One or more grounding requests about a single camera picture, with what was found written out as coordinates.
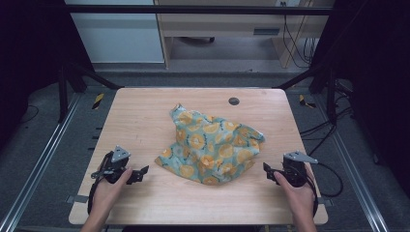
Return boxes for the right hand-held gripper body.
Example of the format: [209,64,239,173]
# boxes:
[281,150,319,189]

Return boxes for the person's left hand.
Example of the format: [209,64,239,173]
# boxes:
[91,166,133,222]

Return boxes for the person's right hand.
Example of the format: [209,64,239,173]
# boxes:
[273,170,319,223]

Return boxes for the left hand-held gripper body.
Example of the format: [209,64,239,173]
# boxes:
[90,145,132,185]

